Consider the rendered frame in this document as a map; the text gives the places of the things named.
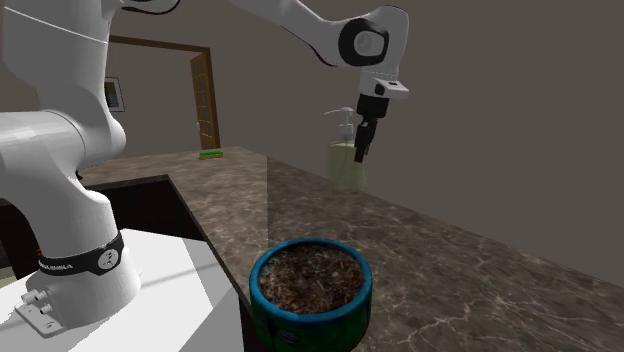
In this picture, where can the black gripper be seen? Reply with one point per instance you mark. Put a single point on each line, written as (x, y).
(372, 106)

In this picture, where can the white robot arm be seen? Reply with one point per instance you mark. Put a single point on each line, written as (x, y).
(58, 146)

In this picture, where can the clear soap dispenser bottle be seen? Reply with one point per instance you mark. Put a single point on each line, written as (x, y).
(345, 168)

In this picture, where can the green sponge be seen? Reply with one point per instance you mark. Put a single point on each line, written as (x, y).
(211, 154)

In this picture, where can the brown wooden door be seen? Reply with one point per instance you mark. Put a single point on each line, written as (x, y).
(204, 105)

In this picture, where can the blue pot with soil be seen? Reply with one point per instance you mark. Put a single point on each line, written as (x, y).
(310, 297)

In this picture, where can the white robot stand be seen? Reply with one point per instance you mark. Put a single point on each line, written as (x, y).
(185, 292)

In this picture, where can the framed wall picture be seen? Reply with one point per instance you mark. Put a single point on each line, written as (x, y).
(113, 94)

